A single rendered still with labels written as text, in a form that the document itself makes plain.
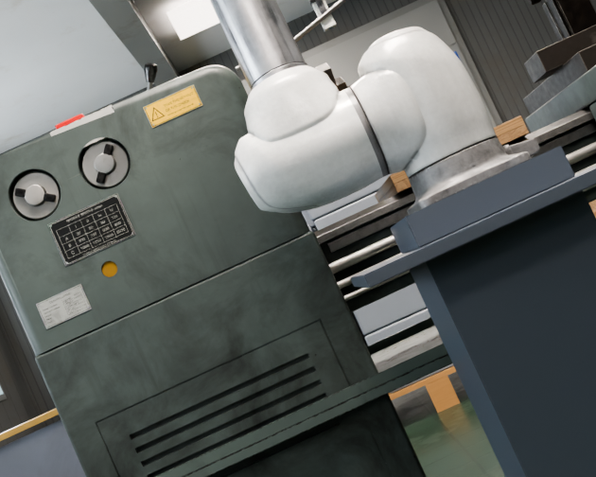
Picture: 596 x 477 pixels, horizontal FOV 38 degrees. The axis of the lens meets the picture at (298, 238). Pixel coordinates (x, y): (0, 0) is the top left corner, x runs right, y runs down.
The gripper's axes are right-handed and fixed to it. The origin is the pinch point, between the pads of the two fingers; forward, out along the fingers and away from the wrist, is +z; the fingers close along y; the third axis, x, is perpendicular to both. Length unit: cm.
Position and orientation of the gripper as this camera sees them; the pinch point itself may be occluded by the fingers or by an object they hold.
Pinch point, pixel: (324, 14)
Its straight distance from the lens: 208.6
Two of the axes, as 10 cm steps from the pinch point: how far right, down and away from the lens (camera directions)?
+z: 4.2, 9.0, -0.6
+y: 0.1, 0.6, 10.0
